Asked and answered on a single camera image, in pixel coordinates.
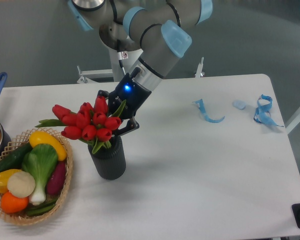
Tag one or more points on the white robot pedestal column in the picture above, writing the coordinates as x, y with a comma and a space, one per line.
121, 62

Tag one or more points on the curved blue tape strip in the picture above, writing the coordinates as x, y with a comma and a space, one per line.
201, 106

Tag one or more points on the dark grey ribbed vase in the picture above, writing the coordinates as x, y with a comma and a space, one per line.
110, 163

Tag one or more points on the green bok choy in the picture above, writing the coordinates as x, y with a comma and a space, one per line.
40, 163

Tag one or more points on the yellow bell pepper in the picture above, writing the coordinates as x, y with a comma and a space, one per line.
4, 177

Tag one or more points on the green bean pods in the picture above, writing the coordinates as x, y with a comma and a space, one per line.
41, 209

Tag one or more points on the cream white onion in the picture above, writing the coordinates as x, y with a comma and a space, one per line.
21, 184

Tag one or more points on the dark green cucumber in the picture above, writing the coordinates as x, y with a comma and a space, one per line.
15, 158

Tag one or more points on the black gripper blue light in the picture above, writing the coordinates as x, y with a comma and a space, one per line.
134, 94

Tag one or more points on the orange fruit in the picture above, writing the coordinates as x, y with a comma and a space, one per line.
11, 204

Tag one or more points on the crumpled blue tape bundle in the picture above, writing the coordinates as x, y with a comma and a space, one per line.
262, 114

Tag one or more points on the small pale blue cap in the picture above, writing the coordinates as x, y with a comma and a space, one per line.
239, 104

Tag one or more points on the woven wicker basket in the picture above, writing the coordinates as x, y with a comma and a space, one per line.
21, 219

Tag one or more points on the red tulip bouquet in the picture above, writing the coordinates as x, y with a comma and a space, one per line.
94, 124

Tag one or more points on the white metal base frame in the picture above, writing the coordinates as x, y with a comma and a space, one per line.
91, 76

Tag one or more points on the yellow squash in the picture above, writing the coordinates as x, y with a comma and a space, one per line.
42, 137

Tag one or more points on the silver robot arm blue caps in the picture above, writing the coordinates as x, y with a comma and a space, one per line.
160, 34

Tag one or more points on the purple sweet potato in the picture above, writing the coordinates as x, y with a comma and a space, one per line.
57, 179

